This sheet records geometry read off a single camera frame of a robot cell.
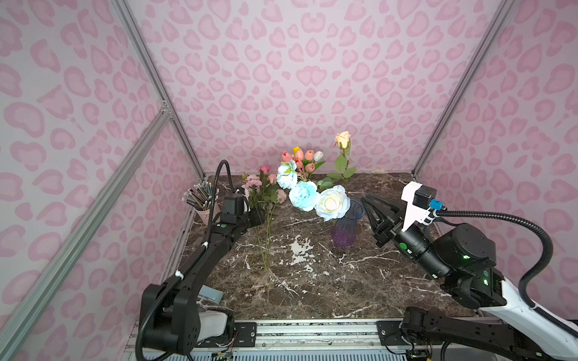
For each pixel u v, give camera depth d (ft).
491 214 1.06
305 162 2.70
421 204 1.25
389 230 1.36
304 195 1.78
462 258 1.15
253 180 3.42
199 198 3.19
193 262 1.58
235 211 2.11
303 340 2.39
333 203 1.78
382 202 1.55
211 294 2.58
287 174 1.69
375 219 1.58
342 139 2.38
